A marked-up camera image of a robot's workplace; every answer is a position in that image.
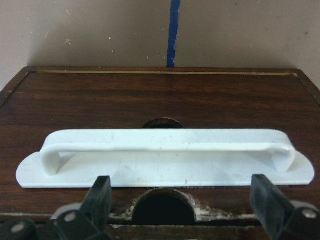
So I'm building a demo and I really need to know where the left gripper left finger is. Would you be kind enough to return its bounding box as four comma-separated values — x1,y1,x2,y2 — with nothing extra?
80,176,112,230

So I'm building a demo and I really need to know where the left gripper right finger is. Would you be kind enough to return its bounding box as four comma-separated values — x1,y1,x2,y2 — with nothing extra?
250,174,294,240

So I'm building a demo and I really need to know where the wooden drawer with white handle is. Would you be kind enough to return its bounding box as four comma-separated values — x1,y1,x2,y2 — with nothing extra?
0,66,320,240

